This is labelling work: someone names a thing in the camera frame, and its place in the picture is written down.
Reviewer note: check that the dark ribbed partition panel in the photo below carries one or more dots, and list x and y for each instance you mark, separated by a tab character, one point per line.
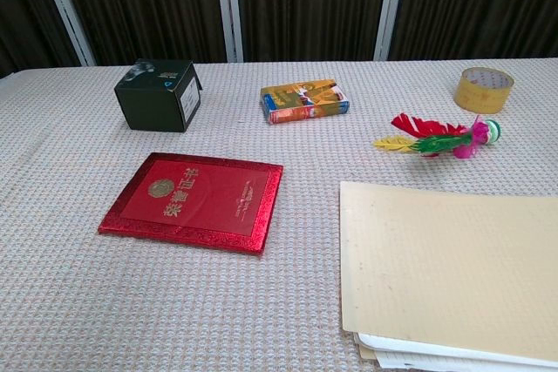
479	6
148	6
311	6
22	10

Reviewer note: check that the clear packing tape roll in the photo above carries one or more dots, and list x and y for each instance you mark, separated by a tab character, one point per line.
479	95

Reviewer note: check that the white partition post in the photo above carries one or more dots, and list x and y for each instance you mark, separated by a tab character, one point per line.
229	6
390	6
65	6

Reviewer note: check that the colourful feather shuttlecock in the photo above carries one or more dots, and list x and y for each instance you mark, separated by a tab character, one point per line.
440	139

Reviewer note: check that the beige file folder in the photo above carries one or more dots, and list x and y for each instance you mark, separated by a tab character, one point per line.
449	259

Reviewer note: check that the white waffle tablecloth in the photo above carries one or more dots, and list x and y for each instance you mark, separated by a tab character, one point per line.
174	302

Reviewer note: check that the black cardboard box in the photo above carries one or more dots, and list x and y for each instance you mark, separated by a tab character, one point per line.
152	102

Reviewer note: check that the orange card pack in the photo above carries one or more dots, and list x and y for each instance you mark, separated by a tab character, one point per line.
305	102

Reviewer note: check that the red certificate folder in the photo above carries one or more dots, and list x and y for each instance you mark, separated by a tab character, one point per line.
196	202

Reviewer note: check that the white paper sheets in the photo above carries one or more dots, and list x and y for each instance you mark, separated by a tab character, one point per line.
392	352

